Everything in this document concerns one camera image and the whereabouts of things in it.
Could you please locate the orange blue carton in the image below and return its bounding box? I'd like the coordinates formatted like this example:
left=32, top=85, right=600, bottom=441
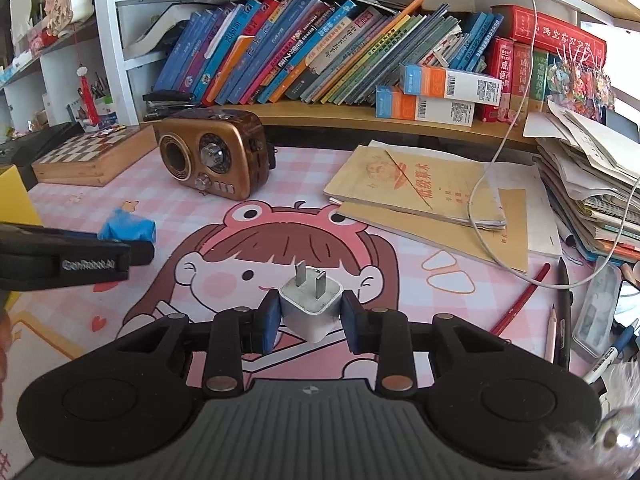
left=398, top=62, right=503, bottom=107
left=375, top=85, right=476, bottom=127

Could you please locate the grey fluffy pompom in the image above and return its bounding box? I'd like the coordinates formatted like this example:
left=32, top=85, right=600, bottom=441
left=542, top=360, right=640, bottom=480

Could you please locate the yellow cardboard box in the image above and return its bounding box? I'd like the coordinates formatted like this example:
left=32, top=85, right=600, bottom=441
left=0, top=164, right=43, bottom=228

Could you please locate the white charger plug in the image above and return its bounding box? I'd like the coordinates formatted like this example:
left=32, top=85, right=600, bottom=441
left=279, top=261, right=345, bottom=343

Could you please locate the white wooden bookshelf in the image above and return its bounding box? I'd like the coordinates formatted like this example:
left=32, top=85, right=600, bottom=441
left=0, top=0, right=640, bottom=148

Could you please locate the row of leaning colourful books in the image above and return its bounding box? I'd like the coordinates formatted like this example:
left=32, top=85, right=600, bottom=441
left=152, top=0, right=506, bottom=106

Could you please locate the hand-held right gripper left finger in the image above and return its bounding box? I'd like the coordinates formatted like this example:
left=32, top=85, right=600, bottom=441
left=112, top=290, right=281, bottom=397

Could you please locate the green dictionary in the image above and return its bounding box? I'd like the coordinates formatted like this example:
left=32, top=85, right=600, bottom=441
left=527, top=50, right=551, bottom=113

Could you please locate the red pencil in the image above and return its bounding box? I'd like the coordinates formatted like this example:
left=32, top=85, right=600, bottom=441
left=490, top=262, right=551, bottom=337

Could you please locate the red tassel ornament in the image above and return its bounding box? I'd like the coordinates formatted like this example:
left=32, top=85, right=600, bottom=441
left=75, top=62, right=102, bottom=128

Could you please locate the stack of papers and notebooks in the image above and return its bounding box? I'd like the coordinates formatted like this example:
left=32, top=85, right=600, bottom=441
left=522, top=100, right=640, bottom=267

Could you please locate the wooden pencil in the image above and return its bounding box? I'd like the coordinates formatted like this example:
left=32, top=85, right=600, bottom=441
left=545, top=304, right=559, bottom=363

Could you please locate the black stapler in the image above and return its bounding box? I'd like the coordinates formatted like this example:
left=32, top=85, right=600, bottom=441
left=142, top=91, right=200, bottom=122

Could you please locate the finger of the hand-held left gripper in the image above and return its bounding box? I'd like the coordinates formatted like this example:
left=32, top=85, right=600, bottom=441
left=0, top=232, right=156, bottom=292
left=0, top=221, right=103, bottom=240

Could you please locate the white charging cable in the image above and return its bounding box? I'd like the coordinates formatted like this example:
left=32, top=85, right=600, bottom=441
left=467, top=0, right=613, bottom=289

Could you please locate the small blue plastic object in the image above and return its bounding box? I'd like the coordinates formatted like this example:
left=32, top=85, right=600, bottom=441
left=98, top=208, right=158, bottom=245

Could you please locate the desktop with pink checkered cloth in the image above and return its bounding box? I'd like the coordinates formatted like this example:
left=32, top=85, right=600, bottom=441
left=0, top=145, right=640, bottom=461

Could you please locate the black electronic keyboard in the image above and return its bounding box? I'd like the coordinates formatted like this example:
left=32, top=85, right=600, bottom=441
left=0, top=121, right=83, bottom=167

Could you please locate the wooden chessboard box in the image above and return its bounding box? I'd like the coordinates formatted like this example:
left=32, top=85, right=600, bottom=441
left=31, top=124, right=158, bottom=188

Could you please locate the clear pencil case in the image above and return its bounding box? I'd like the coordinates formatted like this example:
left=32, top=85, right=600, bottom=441
left=572, top=255, right=623, bottom=359

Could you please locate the brown paper notebook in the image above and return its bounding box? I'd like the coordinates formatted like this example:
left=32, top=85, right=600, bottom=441
left=340, top=187, right=530, bottom=276
left=324, top=145, right=508, bottom=231

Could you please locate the blue capped marker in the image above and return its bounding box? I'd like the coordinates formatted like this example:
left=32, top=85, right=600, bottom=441
left=582, top=320, right=640, bottom=386

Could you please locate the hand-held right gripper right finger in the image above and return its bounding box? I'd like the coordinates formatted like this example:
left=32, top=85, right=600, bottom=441
left=341, top=290, right=511, bottom=396

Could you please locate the thick red dictionary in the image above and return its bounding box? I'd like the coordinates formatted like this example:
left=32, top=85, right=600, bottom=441
left=492, top=4, right=608, bottom=68

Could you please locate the slim red dictionary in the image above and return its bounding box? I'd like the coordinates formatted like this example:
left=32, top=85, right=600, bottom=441
left=482, top=37, right=516, bottom=123

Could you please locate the black pen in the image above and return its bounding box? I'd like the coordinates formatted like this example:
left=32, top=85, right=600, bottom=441
left=556, top=257, right=574, bottom=368

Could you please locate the brown retro radio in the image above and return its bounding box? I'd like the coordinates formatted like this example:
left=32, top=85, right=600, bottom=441
left=152, top=107, right=276, bottom=202

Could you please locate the bunch of acrylic figure keychains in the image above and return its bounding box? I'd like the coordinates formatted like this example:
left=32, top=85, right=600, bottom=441
left=547, top=42, right=615, bottom=111

